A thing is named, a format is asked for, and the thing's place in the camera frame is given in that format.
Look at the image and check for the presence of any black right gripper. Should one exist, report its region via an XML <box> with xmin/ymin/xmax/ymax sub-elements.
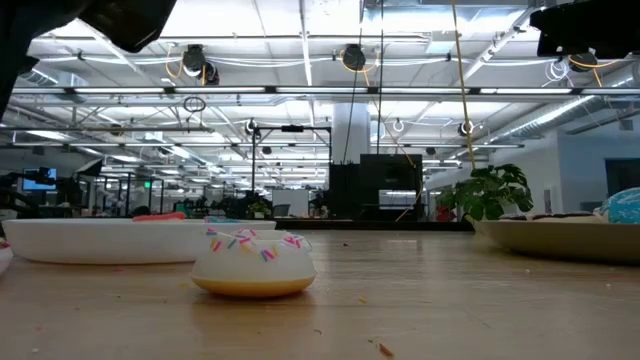
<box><xmin>529</xmin><ymin>0</ymin><xmax>640</xmax><ymax>59</ymax></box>

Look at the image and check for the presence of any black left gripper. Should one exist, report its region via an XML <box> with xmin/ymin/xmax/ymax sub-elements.
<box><xmin>0</xmin><ymin>0</ymin><xmax>91</xmax><ymax>121</ymax></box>

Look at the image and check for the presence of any blue frosted donut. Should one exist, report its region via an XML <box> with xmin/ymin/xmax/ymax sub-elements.
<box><xmin>598</xmin><ymin>186</ymin><xmax>640</xmax><ymax>225</ymax></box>

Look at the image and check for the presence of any chocolate frosted donut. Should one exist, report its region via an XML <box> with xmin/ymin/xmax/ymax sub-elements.
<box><xmin>498</xmin><ymin>211</ymin><xmax>604</xmax><ymax>224</ymax></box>

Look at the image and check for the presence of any large red-pink frosted donut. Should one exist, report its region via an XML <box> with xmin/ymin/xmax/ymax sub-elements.
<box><xmin>131</xmin><ymin>211</ymin><xmax>188</xmax><ymax>223</ymax></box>

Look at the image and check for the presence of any blue lit computer monitor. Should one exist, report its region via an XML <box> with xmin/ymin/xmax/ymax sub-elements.
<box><xmin>21</xmin><ymin>167</ymin><xmax>58</xmax><ymax>193</ymax></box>

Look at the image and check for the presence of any white pink donut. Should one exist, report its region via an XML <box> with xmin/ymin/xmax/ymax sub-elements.
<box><xmin>0</xmin><ymin>238</ymin><xmax>14</xmax><ymax>275</ymax></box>

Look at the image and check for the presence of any white oval plate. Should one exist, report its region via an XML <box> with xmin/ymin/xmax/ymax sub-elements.
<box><xmin>1</xmin><ymin>218</ymin><xmax>277</xmax><ymax>266</ymax></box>

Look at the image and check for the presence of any green leafy potted plant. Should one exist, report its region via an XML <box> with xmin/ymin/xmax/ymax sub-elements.
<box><xmin>434</xmin><ymin>163</ymin><xmax>534</xmax><ymax>223</ymax></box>

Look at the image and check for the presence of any grey oval plate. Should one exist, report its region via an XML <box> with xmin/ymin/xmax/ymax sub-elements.
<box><xmin>472</xmin><ymin>218</ymin><xmax>640</xmax><ymax>266</ymax></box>

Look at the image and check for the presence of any long ceiling light strip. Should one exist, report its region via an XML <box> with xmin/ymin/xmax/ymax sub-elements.
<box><xmin>12</xmin><ymin>86</ymin><xmax>640</xmax><ymax>97</ymax></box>

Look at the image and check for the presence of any black cabinet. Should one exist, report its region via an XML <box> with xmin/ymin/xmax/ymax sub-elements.
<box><xmin>328</xmin><ymin>153</ymin><xmax>424</xmax><ymax>223</ymax></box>

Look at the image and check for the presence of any white column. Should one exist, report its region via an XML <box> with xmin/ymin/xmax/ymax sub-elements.
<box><xmin>332</xmin><ymin>103</ymin><xmax>372</xmax><ymax>164</ymax></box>

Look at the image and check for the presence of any small green plant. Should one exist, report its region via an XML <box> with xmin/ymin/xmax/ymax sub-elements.
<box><xmin>247</xmin><ymin>200</ymin><xmax>274</xmax><ymax>220</ymax></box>

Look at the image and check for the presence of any white board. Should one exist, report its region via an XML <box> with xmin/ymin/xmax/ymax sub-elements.
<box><xmin>271</xmin><ymin>189</ymin><xmax>310</xmax><ymax>219</ymax></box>

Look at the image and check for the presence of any white sprinkle donut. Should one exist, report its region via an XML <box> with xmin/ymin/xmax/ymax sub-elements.
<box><xmin>189</xmin><ymin>228</ymin><xmax>318</xmax><ymax>300</ymax></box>

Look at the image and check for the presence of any black ceiling cable reel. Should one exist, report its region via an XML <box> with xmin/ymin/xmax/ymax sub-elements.
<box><xmin>568</xmin><ymin>52</ymin><xmax>593</xmax><ymax>74</ymax></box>
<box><xmin>181</xmin><ymin>44</ymin><xmax>221</xmax><ymax>87</ymax></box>
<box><xmin>341</xmin><ymin>43</ymin><xmax>368</xmax><ymax>72</ymax></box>

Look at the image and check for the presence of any silver ventilation duct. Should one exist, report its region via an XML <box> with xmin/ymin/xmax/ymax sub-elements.
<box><xmin>487</xmin><ymin>95</ymin><xmax>640</xmax><ymax>145</ymax></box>

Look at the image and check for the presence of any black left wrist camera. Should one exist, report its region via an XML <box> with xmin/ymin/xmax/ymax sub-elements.
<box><xmin>78</xmin><ymin>0</ymin><xmax>179</xmax><ymax>54</ymax></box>

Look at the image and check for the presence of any yellow hanging cable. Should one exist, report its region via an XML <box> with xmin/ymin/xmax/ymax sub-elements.
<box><xmin>449</xmin><ymin>0</ymin><xmax>477</xmax><ymax>171</ymax></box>

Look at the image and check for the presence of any dark wall monitor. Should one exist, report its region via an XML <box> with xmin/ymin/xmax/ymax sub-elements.
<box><xmin>604</xmin><ymin>158</ymin><xmax>640</xmax><ymax>199</ymax></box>

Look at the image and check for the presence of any black hanging cable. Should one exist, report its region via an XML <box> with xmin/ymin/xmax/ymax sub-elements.
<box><xmin>376</xmin><ymin>0</ymin><xmax>385</xmax><ymax>156</ymax></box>

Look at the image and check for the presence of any black metal frame rig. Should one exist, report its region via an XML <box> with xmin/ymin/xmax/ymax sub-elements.
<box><xmin>250</xmin><ymin>125</ymin><xmax>333</xmax><ymax>195</ymax></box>

